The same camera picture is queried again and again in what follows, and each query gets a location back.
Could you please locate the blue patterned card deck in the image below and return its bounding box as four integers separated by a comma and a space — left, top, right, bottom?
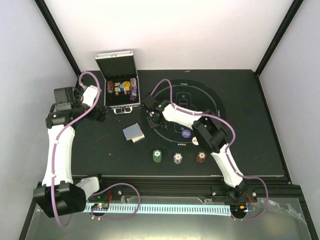
122, 123, 143, 141

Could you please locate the purple small blind button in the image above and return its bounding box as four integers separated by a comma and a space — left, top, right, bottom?
181, 129, 192, 139

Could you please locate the blue white poker chip stack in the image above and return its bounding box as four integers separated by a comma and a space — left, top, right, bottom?
173, 152, 183, 164

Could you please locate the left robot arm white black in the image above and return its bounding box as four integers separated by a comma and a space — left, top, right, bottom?
33, 85, 108, 218

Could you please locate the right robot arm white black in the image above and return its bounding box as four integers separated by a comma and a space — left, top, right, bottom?
143, 95, 247, 202

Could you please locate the white playing card box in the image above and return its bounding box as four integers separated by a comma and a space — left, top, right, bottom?
131, 135, 145, 143

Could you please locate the brown chip row in case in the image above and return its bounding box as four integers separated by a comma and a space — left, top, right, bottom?
106, 80, 115, 94

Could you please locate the blue yellow card box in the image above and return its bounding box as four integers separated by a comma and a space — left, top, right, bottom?
114, 82, 131, 93

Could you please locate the aluminium poker case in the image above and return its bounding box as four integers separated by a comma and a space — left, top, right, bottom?
95, 50, 141, 115

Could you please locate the green poker chip stack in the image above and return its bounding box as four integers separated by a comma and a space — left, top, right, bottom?
152, 149, 162, 163

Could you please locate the yellow big blind button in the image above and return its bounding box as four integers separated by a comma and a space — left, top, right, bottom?
122, 81, 131, 91

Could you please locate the purple chip row in case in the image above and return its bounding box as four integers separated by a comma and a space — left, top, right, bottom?
129, 78, 139, 102

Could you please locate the round black poker mat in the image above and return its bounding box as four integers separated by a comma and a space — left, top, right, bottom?
141, 79, 227, 153

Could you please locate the white dealer button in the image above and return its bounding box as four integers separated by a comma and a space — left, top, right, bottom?
192, 137, 199, 146

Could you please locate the brown poker chip stack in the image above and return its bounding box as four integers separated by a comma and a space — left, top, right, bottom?
196, 151, 207, 163

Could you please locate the left controller board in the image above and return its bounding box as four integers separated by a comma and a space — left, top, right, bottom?
91, 202, 110, 211

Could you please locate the controller board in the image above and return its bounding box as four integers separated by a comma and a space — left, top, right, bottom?
230, 205, 256, 213
91, 202, 110, 211

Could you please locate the right controller board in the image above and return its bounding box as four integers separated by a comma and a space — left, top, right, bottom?
230, 205, 256, 213

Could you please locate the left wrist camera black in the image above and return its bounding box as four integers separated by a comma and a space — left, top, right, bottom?
53, 87, 76, 111

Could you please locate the white slotted cable duct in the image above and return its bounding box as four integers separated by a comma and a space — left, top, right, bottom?
84, 203, 231, 217

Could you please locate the black frame post left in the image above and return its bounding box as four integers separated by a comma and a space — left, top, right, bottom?
34, 0, 81, 76

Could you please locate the black frame post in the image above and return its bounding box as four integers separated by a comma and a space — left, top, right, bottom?
34, 0, 81, 76
254, 0, 305, 75

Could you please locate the black aluminium mounting rail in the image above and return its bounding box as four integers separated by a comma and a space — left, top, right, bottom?
97, 176, 304, 201

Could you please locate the black frame post right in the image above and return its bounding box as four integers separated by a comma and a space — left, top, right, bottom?
254, 0, 305, 75

